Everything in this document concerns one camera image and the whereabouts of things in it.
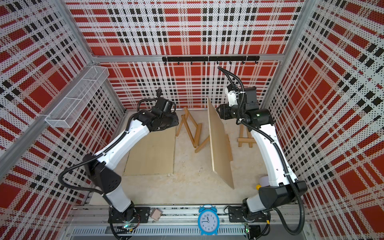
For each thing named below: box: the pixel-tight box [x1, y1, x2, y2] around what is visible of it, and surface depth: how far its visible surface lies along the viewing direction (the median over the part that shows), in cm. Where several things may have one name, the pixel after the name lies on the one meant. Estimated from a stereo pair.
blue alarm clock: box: [197, 204, 220, 236], surface depth 72 cm
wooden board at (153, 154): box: [122, 126, 177, 176], surface depth 93 cm
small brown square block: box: [149, 208, 163, 221], surface depth 75 cm
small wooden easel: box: [237, 124, 257, 148], surface depth 104 cm
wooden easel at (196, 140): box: [184, 125, 210, 153], surface depth 100 cm
